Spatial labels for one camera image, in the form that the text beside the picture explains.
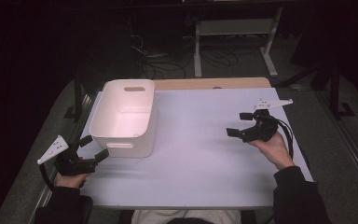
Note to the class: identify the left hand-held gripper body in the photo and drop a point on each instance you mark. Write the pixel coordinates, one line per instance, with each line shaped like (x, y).
(74, 166)

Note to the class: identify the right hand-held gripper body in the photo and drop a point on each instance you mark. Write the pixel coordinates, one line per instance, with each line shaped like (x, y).
(262, 129)

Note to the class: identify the white plastic storage bin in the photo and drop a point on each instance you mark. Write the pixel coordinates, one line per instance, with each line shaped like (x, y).
(122, 115)

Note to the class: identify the person's left hand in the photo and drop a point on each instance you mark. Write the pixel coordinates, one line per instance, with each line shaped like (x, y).
(70, 181)

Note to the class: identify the person's right hand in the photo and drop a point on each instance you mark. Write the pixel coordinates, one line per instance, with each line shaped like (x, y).
(275, 151)

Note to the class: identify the white table cover board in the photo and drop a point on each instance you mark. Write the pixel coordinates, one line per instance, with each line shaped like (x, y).
(199, 161)

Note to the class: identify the black metal stand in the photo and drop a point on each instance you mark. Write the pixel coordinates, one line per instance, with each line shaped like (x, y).
(334, 93)
(78, 96)

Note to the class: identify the person's lap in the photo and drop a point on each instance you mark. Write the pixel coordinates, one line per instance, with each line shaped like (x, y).
(155, 217)

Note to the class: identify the white metal desk frame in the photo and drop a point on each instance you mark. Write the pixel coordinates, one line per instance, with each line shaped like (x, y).
(234, 27)

